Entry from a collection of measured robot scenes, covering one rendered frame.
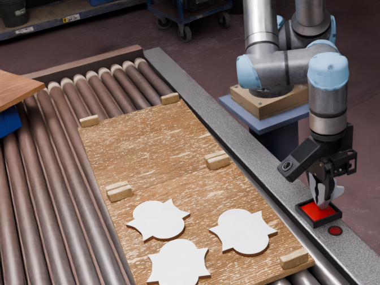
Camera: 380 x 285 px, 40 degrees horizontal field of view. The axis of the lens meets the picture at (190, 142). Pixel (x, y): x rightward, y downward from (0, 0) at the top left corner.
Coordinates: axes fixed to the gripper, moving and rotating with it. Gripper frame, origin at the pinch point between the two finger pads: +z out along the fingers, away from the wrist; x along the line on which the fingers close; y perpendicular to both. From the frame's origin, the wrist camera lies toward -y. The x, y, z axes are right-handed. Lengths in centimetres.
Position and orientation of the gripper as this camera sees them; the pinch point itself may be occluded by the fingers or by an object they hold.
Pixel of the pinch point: (318, 205)
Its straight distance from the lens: 123.4
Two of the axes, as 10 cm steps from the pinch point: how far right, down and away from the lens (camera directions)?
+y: 9.2, -3.0, 2.6
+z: 1.3, 8.4, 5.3
